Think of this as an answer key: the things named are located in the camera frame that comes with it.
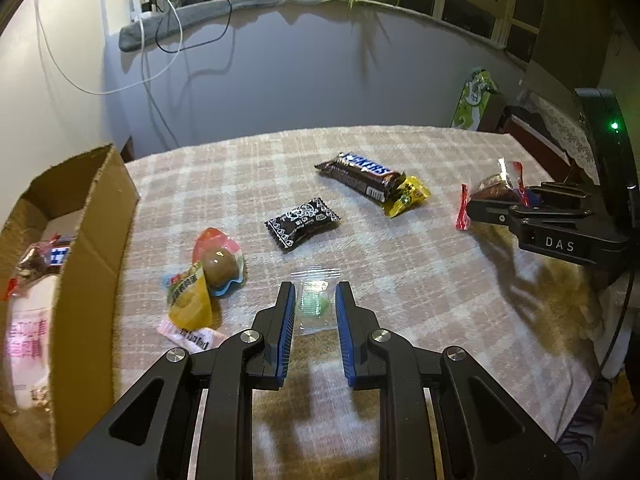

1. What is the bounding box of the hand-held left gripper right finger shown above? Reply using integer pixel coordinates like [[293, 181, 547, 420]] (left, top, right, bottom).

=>
[[335, 281, 583, 480]]

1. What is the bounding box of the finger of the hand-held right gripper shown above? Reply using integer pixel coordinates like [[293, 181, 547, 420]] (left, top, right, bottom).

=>
[[530, 182, 596, 202], [465, 198, 593, 227]]

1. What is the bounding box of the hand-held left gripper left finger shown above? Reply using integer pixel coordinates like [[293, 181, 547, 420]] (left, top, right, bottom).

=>
[[52, 281, 297, 480]]

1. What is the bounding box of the dark cake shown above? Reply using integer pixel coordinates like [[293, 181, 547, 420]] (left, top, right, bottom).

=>
[[5, 240, 56, 301], [452, 157, 538, 232]]

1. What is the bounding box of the green candy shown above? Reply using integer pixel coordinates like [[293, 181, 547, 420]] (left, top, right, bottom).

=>
[[291, 267, 343, 338]]

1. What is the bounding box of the pink egg toy packet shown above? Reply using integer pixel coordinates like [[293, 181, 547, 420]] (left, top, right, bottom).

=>
[[192, 227, 247, 298]]

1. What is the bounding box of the white pink candy packet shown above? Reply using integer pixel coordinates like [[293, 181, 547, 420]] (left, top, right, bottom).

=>
[[157, 317, 226, 352]]

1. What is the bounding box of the small yellow snack packet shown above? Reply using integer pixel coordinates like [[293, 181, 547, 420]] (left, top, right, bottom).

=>
[[382, 175, 432, 218]]

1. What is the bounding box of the large yellow snack packet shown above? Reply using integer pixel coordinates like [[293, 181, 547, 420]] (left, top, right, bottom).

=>
[[160, 262, 216, 333]]

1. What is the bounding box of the black patterned candy packet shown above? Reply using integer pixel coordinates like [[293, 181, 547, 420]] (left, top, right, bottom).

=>
[[264, 196, 342, 252]]

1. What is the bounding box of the brown cardboard box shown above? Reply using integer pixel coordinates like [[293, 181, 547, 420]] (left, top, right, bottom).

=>
[[0, 144, 141, 476]]

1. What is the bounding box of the sliced bread bag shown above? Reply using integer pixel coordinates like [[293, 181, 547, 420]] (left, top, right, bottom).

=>
[[0, 275, 61, 413]]

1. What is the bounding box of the lace covered side table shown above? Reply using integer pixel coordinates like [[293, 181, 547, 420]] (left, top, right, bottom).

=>
[[520, 89, 601, 186]]

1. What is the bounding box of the red box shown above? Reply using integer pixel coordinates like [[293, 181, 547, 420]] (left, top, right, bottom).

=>
[[502, 105, 571, 181]]

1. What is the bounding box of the plaid tablecloth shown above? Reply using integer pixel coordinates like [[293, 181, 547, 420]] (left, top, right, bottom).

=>
[[47, 122, 608, 480]]

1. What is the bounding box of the green snack bag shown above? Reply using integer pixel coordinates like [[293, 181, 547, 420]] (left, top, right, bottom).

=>
[[450, 66, 501, 131]]

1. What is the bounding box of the grey striped cloth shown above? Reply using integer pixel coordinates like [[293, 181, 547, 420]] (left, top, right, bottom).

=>
[[555, 375, 640, 480]]

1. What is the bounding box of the grey windowsill cloth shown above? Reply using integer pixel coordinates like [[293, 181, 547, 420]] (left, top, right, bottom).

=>
[[119, 0, 506, 53]]

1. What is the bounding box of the white cabinet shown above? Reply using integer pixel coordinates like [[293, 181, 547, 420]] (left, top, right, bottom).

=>
[[0, 0, 141, 186]]

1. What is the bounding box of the black cable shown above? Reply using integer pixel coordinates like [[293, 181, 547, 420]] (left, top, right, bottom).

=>
[[155, 0, 233, 56]]

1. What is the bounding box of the white cable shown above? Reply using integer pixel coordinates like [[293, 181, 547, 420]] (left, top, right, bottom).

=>
[[35, 0, 186, 96]]

